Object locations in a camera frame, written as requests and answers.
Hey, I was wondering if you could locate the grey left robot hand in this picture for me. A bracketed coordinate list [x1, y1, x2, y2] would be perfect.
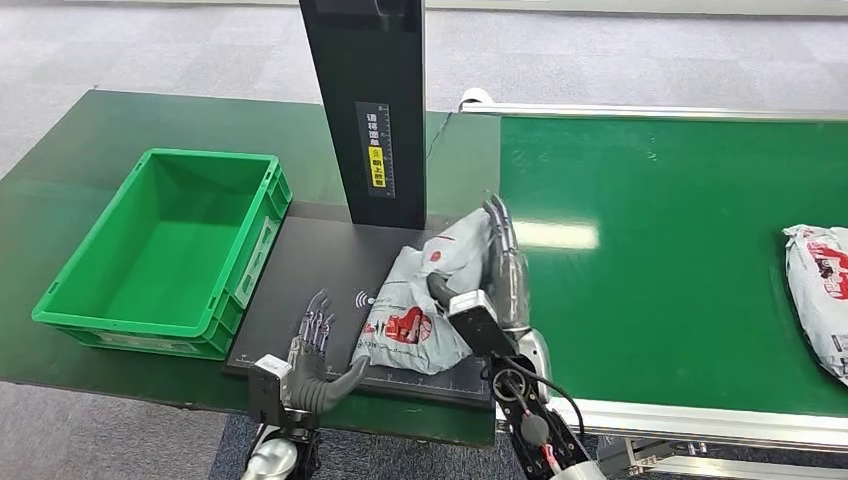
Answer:
[288, 288, 371, 412]

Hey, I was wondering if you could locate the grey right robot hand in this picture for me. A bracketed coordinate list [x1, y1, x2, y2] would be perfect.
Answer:
[426, 192, 532, 333]

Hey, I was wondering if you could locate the grey courier package red print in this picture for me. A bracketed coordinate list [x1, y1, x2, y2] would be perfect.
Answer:
[350, 207, 496, 378]
[782, 223, 848, 388]

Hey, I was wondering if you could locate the black weighing device with column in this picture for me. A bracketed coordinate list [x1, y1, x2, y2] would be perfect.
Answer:
[221, 0, 498, 411]

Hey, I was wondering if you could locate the green plastic basket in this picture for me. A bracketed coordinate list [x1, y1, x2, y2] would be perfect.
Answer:
[31, 147, 294, 363]

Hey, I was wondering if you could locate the green conveyor belt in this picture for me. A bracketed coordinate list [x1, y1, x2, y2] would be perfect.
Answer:
[496, 115, 848, 419]

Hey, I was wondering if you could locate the dark green table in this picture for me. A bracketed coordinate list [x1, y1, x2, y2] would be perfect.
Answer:
[0, 89, 503, 449]

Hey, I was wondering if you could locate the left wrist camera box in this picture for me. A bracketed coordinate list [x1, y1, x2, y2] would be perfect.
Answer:
[247, 353, 293, 426]

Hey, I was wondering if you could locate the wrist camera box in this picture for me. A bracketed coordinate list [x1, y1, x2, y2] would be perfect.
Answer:
[247, 353, 293, 426]
[447, 288, 516, 360]

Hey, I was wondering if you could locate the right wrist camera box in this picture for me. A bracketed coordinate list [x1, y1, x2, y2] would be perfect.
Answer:
[447, 288, 516, 360]

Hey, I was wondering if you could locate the thin black cable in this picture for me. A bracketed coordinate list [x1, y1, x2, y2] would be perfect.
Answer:
[423, 111, 456, 162]

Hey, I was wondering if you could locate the aluminium conveyor frame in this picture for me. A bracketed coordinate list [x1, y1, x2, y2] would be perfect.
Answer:
[458, 87, 848, 480]

